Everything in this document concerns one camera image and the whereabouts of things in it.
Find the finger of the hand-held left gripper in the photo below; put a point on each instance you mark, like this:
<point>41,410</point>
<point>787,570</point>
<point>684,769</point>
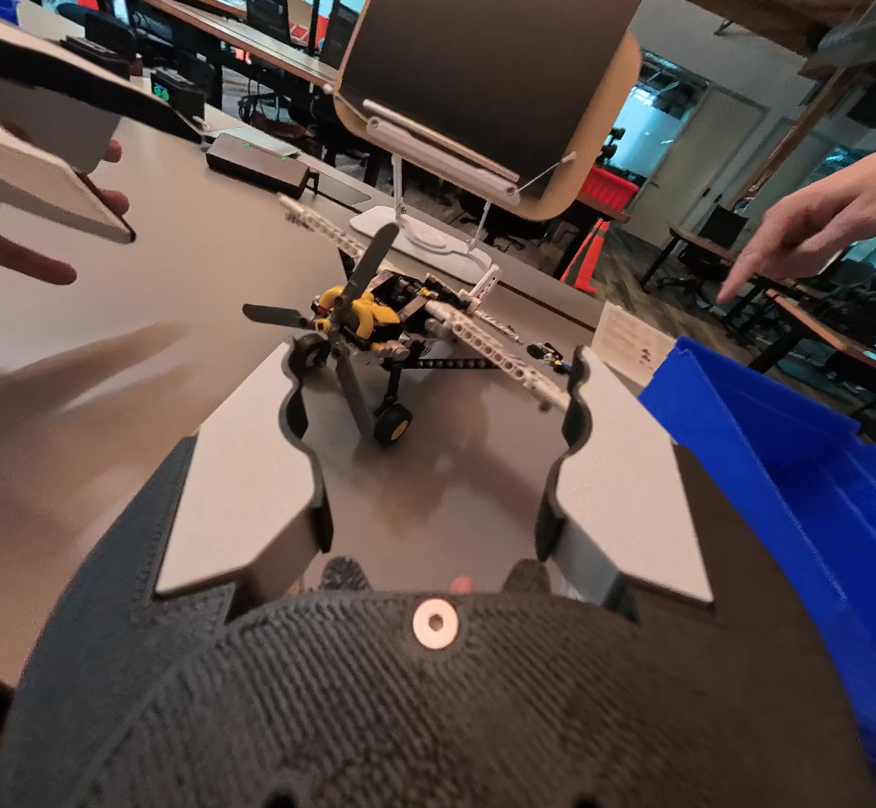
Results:
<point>48,185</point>
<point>61,116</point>

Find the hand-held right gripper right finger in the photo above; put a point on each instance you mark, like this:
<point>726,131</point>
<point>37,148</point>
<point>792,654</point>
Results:
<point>629,500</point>

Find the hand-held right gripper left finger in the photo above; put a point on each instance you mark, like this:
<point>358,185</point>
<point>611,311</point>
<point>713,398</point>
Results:
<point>239,500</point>

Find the yellow white lego airplane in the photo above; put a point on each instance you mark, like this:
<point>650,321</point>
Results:
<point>383,322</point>

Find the cluster of small lego pieces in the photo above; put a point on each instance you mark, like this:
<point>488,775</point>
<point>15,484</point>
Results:
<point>547,353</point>

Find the person's right hand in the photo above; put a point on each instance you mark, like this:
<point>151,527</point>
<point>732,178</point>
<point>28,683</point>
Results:
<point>462,583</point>

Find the black portable power station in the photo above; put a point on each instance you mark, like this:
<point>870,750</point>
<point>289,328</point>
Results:
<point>176,90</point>
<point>106,44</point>

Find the printed paper sheet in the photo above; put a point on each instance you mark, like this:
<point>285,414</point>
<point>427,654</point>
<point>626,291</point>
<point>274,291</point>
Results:
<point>629,342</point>

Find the grey flat device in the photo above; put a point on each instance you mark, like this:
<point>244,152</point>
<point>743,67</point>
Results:
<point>253,137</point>

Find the black flat power box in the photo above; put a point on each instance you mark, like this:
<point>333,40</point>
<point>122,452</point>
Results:
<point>257,164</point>

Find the orange traffic cone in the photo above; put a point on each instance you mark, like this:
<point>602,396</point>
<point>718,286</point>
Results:
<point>588,260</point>

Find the wooden office desk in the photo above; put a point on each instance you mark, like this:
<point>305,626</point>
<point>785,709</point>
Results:
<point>821,332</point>

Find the black slim device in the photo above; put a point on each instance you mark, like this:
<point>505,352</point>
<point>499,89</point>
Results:
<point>342,188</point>

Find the black office chair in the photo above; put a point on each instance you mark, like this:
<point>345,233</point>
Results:
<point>725,226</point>

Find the red storage bin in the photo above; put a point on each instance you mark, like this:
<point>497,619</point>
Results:
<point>609,188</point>

